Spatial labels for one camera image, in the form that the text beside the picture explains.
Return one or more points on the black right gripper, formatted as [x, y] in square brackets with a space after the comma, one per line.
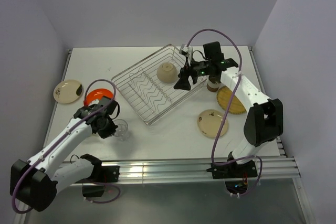
[183, 83]

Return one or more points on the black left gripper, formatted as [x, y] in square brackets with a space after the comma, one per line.
[109, 131]

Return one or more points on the clear faceted drinking glass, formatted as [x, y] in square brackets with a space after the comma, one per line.
[121, 132]

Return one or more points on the white ceramic bowl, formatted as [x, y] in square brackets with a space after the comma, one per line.
[167, 72]

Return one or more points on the brown white ceramic cup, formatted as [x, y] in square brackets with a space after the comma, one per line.
[213, 84]

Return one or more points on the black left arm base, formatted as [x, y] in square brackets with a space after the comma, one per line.
[104, 175]

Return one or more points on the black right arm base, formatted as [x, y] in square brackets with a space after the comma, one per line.
[246, 176]

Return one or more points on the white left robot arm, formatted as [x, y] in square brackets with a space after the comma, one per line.
[37, 181]

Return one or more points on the orange plate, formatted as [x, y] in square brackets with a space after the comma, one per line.
[97, 95]

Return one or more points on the cream floral plate right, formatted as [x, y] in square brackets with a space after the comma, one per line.
[209, 121]

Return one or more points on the cream floral plate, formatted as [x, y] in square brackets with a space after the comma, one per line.
[67, 91]
[209, 121]

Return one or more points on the cream floral plate left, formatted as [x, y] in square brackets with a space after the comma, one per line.
[67, 91]

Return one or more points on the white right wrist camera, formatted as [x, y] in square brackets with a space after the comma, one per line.
[185, 50]

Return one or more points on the metal wire dish rack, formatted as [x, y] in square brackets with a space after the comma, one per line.
[149, 97]

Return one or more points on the aluminium table front rail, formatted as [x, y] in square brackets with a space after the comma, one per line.
[193, 170]

